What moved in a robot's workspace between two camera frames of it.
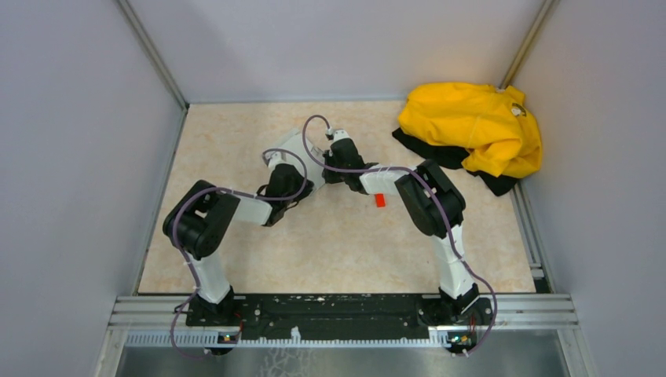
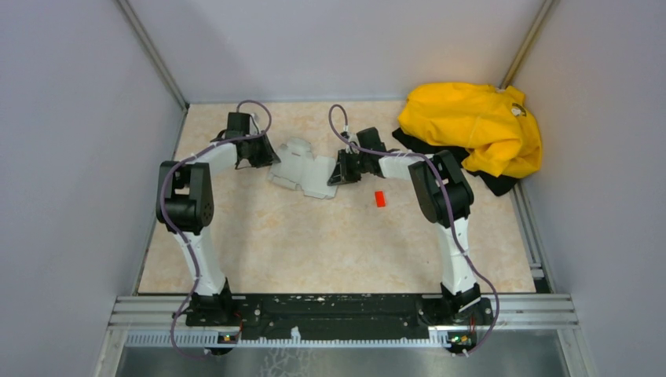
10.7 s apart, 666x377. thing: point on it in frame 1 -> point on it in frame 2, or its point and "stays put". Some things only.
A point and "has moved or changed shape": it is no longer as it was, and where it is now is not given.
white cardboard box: [315, 172] has moved or changed shape
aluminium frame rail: [510, 321] stays put
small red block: [380, 200] stays put
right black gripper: [327, 177] -> [342, 173]
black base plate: [337, 318] stays put
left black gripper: [308, 188] -> [268, 157]
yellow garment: [505, 135] stays put
